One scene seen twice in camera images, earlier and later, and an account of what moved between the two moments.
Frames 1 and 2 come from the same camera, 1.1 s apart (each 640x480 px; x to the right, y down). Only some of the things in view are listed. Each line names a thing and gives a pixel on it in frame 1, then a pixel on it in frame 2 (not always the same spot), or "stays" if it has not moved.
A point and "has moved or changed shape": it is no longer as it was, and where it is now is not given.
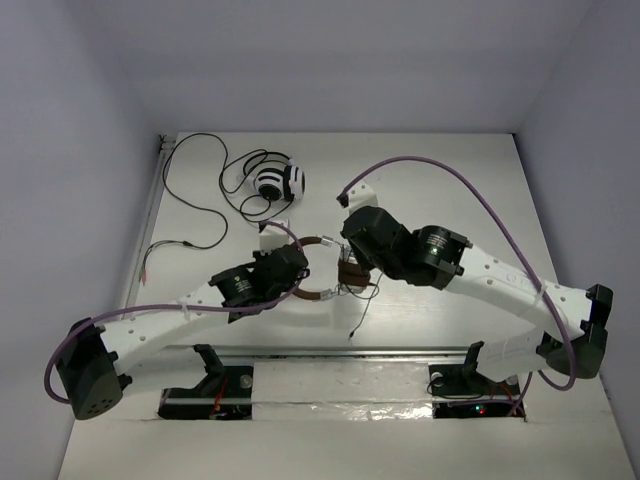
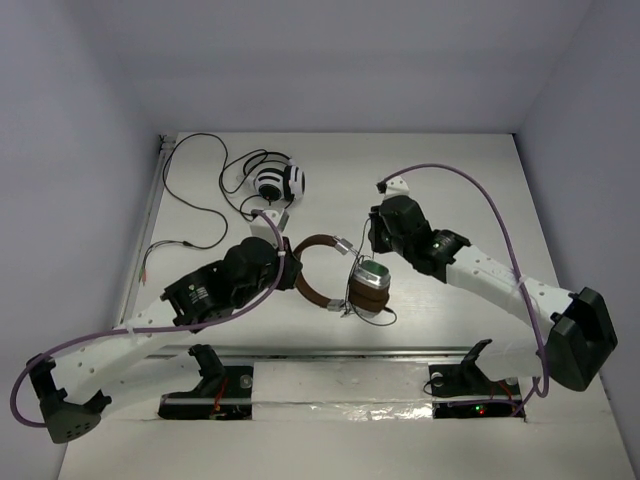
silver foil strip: (334, 391) stays
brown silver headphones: (353, 278) has moved or changed shape
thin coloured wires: (143, 274) stays
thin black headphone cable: (376, 292) to (347, 296)
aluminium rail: (317, 352) stays
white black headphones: (272, 184) stays
